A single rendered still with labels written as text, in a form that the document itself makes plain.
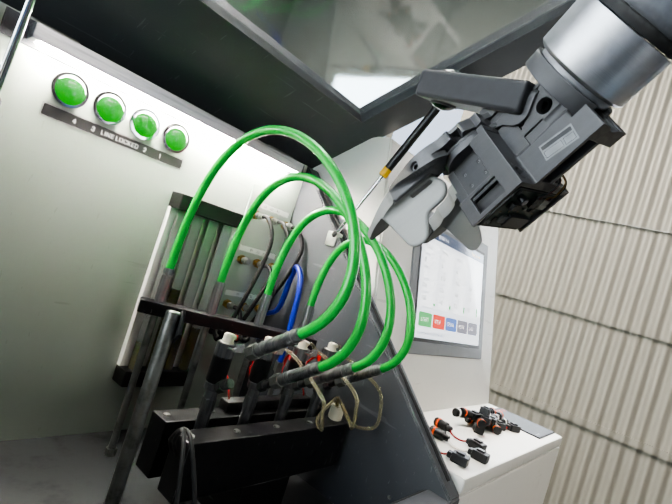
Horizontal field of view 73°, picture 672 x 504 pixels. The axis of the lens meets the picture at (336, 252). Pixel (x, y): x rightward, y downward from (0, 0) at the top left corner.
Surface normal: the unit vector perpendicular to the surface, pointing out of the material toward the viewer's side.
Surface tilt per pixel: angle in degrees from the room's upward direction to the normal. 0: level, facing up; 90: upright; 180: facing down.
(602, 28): 110
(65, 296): 90
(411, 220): 92
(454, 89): 102
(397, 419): 90
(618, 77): 135
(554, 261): 90
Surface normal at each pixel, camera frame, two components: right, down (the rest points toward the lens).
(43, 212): 0.74, 0.22
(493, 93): -0.77, -0.04
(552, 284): -0.51, -0.18
